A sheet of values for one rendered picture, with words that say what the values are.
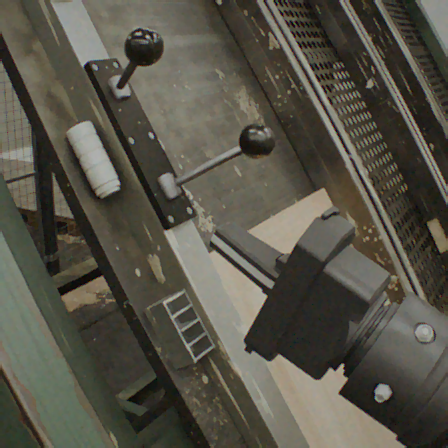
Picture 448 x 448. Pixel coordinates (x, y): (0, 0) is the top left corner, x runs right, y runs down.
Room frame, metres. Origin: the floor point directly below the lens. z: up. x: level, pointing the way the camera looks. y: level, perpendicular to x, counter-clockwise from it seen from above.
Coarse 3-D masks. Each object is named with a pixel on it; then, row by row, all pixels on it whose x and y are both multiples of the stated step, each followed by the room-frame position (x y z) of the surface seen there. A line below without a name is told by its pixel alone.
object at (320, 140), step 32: (224, 0) 1.06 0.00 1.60; (256, 0) 1.03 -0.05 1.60; (256, 32) 1.03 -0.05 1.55; (288, 32) 1.06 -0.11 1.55; (256, 64) 1.03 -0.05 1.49; (288, 64) 1.00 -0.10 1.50; (288, 96) 1.00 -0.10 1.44; (320, 96) 1.01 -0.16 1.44; (288, 128) 1.00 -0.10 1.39; (320, 128) 0.97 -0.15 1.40; (320, 160) 0.97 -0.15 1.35; (352, 160) 0.98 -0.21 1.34; (352, 192) 0.94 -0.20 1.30; (384, 224) 0.95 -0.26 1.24; (384, 256) 0.91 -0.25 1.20; (416, 288) 0.92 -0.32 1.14
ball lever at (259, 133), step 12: (252, 132) 0.62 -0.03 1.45; (264, 132) 0.62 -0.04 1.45; (240, 144) 0.63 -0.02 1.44; (252, 144) 0.62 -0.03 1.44; (264, 144) 0.62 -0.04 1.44; (216, 156) 0.63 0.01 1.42; (228, 156) 0.63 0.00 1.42; (252, 156) 0.62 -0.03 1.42; (264, 156) 0.63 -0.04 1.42; (204, 168) 0.63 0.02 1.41; (168, 180) 0.62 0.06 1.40; (180, 180) 0.63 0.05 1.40; (168, 192) 0.62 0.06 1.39; (180, 192) 0.63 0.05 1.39
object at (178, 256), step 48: (48, 0) 0.68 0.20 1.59; (48, 48) 0.68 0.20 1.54; (96, 48) 0.69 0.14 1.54; (96, 96) 0.65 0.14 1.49; (144, 192) 0.62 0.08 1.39; (144, 240) 0.62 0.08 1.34; (192, 240) 0.63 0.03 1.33; (192, 288) 0.59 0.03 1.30; (240, 336) 0.59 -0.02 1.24; (240, 384) 0.56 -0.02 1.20; (288, 432) 0.56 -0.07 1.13
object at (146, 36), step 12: (132, 36) 0.57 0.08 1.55; (144, 36) 0.56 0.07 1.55; (156, 36) 0.57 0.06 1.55; (132, 48) 0.56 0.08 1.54; (144, 48) 0.56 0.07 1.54; (156, 48) 0.57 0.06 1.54; (132, 60) 0.57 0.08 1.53; (144, 60) 0.57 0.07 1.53; (156, 60) 0.57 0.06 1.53; (132, 72) 0.62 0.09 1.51; (120, 84) 0.64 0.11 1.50; (120, 96) 0.65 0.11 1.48
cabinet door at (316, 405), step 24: (288, 216) 0.83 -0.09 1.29; (312, 216) 0.89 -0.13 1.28; (264, 240) 0.76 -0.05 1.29; (288, 240) 0.80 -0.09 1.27; (216, 264) 0.66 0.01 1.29; (240, 288) 0.67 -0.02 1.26; (240, 312) 0.65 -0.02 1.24; (288, 384) 0.63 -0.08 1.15; (312, 384) 0.67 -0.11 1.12; (336, 384) 0.70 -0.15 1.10; (312, 408) 0.64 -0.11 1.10; (336, 408) 0.68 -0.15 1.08; (312, 432) 0.61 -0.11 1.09; (336, 432) 0.65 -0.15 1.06; (360, 432) 0.68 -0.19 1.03; (384, 432) 0.72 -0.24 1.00
